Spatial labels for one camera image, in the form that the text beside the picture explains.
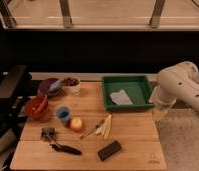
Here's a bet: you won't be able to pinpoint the small metal clip object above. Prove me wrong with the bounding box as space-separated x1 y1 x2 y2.
41 127 55 142

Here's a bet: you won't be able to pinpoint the wooden cutting board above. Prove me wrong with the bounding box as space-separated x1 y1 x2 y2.
11 82 167 171

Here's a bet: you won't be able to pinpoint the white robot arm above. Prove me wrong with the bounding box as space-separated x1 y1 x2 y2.
149 61 199 121

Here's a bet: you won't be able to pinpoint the blue cup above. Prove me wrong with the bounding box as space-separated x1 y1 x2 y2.
56 107 71 126

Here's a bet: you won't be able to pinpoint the black handled utensil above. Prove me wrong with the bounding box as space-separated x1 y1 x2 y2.
50 144 82 155

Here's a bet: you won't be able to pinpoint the blue sponge in bowl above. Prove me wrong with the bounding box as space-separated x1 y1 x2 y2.
49 80 62 92

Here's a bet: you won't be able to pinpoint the banana slices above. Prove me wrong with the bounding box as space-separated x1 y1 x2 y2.
95 114 112 139

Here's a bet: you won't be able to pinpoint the green tray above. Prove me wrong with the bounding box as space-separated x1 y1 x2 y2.
102 75 153 111

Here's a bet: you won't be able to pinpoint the black rectangular block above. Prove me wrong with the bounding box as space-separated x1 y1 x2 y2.
98 141 121 161

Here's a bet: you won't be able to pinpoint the white cloth in tray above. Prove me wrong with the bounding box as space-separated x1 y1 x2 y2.
110 90 133 105

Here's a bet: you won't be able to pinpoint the black equipment on left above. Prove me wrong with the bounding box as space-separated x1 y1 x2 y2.
0 64 33 161

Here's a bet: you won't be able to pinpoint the yellow apple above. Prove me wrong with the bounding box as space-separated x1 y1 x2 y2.
70 117 83 132

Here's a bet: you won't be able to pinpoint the white bowl with food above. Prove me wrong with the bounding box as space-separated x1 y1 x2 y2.
63 77 80 94

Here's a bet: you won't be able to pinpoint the red bowl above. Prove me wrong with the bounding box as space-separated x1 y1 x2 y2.
24 96 48 120

